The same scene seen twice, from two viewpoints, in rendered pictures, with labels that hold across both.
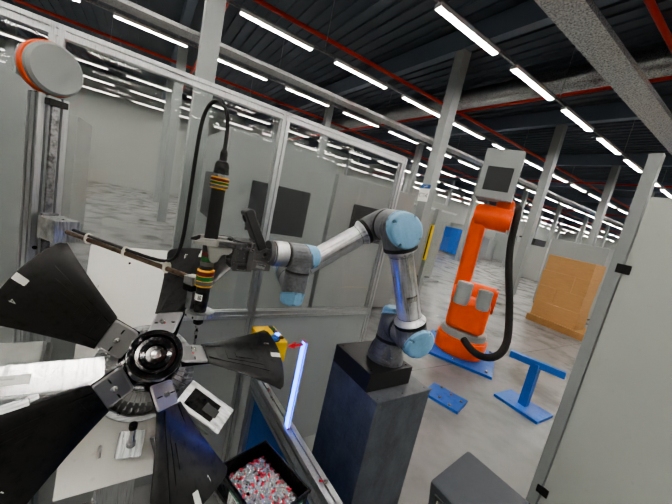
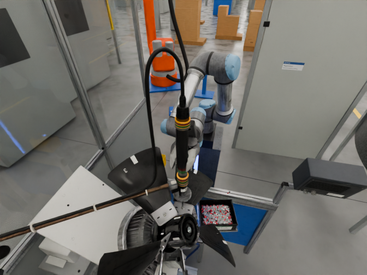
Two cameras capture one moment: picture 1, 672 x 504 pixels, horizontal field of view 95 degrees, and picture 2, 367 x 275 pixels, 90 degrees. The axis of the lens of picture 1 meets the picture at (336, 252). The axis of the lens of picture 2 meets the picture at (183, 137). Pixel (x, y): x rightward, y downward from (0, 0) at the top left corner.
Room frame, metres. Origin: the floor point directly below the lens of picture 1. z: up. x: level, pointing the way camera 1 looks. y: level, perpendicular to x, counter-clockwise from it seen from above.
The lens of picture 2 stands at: (0.46, 0.59, 1.95)
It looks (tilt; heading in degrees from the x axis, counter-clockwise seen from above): 40 degrees down; 319
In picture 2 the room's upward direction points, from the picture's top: straight up
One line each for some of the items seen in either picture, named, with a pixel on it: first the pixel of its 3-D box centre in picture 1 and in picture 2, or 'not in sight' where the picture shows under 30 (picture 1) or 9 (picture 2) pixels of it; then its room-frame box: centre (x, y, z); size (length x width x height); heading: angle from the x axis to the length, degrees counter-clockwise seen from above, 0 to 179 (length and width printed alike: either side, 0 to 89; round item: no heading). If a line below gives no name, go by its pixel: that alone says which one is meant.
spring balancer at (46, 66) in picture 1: (50, 69); not in sight; (1.01, 1.00, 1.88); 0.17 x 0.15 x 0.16; 126
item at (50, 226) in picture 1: (57, 228); not in sight; (0.98, 0.91, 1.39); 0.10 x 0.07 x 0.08; 71
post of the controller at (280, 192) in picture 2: not in sight; (280, 193); (0.55, -0.28, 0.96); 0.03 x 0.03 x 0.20; 36
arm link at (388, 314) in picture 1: (395, 321); (207, 109); (1.22, -0.30, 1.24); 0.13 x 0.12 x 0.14; 21
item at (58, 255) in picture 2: not in sight; (63, 245); (1.14, 0.81, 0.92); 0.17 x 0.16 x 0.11; 36
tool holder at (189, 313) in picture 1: (198, 296); (180, 187); (0.78, 0.33, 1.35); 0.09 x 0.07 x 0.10; 71
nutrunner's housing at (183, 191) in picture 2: (210, 240); (182, 159); (0.78, 0.32, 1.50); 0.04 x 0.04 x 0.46
